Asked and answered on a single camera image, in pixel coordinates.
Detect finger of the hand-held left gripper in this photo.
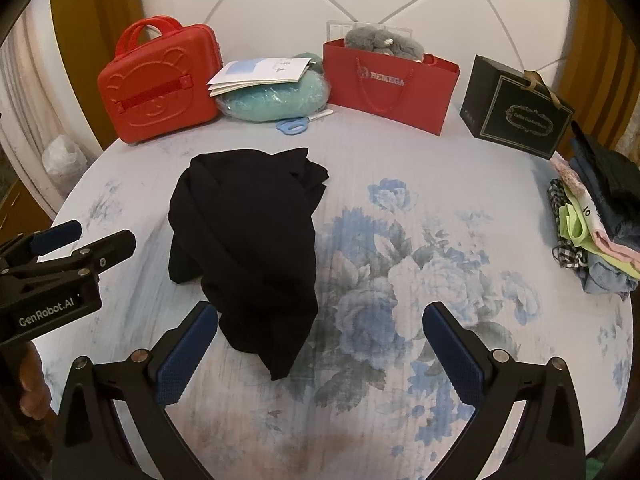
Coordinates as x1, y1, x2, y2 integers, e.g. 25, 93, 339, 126
7, 230, 137, 282
0, 219, 83, 273

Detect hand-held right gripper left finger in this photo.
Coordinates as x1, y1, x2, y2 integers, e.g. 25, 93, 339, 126
50, 301, 221, 480

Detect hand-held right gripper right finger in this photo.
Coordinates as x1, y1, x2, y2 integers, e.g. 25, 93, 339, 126
422, 301, 588, 480

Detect black garment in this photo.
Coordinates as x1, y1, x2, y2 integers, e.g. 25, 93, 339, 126
167, 147, 330, 382

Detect person's left hand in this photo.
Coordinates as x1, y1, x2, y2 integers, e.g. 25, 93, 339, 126
19, 342, 52, 417

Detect white plastic bag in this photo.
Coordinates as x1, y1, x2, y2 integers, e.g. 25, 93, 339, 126
42, 135, 90, 177

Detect white curtain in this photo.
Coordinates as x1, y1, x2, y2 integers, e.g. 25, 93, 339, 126
0, 10, 56, 221

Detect red hard carry case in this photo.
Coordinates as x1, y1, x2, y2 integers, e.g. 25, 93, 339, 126
96, 16, 224, 145

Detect blue denim garment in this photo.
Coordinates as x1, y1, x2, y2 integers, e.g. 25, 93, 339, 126
582, 250, 640, 301

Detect black white checkered cloth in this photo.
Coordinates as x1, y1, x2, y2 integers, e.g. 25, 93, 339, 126
547, 179, 591, 273

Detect pink cloth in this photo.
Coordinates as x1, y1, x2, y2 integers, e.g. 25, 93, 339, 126
592, 230, 640, 266

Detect teal cushion in plastic wrap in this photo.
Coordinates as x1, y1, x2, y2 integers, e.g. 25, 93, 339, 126
216, 52, 332, 122

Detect white paper booklets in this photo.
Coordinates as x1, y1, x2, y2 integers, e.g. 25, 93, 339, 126
206, 56, 313, 97

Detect black box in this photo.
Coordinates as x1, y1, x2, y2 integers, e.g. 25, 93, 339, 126
459, 55, 576, 161

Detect folded black cloth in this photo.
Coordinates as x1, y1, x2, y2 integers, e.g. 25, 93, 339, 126
570, 121, 640, 201

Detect red paper gift bag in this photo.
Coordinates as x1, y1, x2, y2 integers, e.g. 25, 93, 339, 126
322, 40, 460, 137

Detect white padded headboard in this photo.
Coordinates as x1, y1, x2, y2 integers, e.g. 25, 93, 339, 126
125, 0, 571, 111

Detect grey plush toy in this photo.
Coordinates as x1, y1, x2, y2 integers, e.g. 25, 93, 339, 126
344, 27, 426, 63

